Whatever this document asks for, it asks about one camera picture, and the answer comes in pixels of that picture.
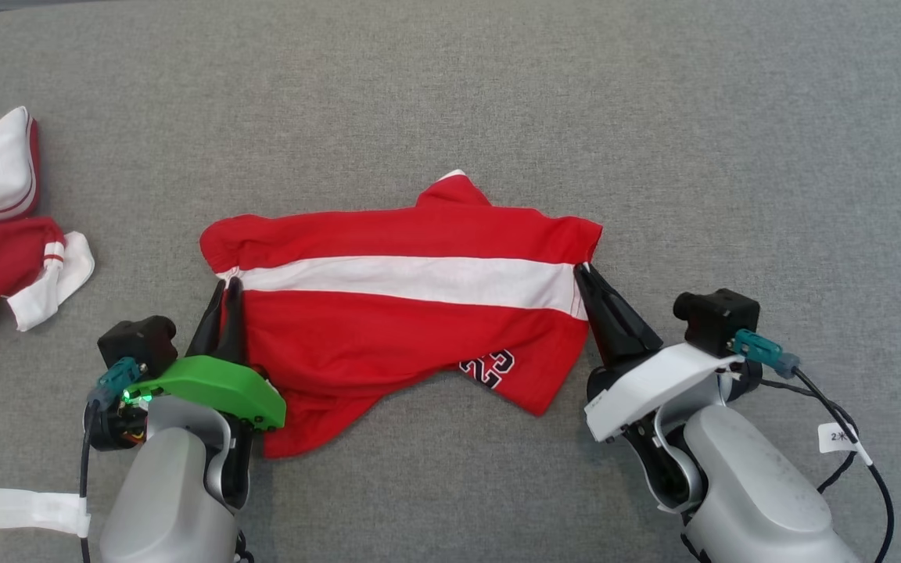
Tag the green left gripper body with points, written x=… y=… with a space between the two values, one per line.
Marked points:
x=216 y=383

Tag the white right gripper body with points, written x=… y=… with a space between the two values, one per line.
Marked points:
x=654 y=383

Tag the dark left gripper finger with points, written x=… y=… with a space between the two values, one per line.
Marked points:
x=206 y=336
x=233 y=328

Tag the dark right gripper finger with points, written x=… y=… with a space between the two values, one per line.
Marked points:
x=634 y=328
x=603 y=328

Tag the red jersey with white stripe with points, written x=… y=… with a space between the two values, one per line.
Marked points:
x=388 y=336

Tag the white tape strip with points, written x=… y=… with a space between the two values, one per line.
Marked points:
x=20 y=508

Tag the grey fabric sofa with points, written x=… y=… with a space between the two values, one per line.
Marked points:
x=450 y=94

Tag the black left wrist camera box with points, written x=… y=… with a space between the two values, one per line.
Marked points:
x=138 y=340

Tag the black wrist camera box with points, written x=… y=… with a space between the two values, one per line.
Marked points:
x=716 y=317
x=138 y=340

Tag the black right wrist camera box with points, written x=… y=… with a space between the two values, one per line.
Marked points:
x=716 y=317

